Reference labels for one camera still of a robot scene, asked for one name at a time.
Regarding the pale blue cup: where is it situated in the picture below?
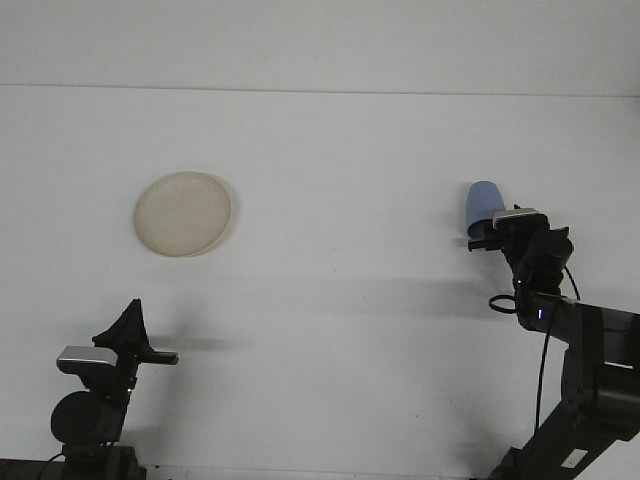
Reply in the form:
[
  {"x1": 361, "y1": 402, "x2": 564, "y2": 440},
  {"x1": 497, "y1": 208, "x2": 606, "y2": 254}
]
[{"x1": 464, "y1": 180, "x2": 508, "y2": 241}]

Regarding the pale round plate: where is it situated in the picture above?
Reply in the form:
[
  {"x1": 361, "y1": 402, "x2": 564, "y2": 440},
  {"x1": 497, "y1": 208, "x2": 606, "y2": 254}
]
[{"x1": 132, "y1": 171, "x2": 235, "y2": 259}]

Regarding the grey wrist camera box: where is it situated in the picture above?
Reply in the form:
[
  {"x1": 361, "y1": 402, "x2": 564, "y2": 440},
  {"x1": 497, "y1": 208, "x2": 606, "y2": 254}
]
[
  {"x1": 55, "y1": 345, "x2": 120, "y2": 375},
  {"x1": 492, "y1": 206, "x2": 547, "y2": 231}
]

